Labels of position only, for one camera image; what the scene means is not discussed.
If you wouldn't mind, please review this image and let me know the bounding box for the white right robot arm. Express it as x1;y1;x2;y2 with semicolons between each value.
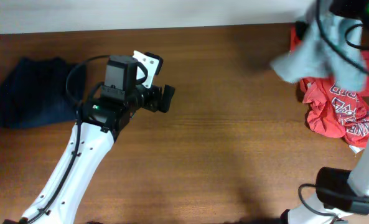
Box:
271;1;369;223

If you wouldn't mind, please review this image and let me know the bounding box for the dark navy folded garment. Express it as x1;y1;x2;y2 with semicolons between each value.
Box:
0;57;76;129

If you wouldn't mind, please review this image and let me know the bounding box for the black garment on pile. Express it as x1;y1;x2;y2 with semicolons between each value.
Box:
294;21;309;40

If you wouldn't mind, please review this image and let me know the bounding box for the red printed t-shirt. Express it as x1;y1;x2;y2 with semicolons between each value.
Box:
289;26;369;149

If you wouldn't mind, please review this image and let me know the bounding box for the light blue-grey t-shirt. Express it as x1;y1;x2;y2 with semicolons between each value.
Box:
271;0;367;91

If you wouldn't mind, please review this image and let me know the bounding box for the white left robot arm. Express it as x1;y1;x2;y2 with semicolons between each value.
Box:
19;85;175;224

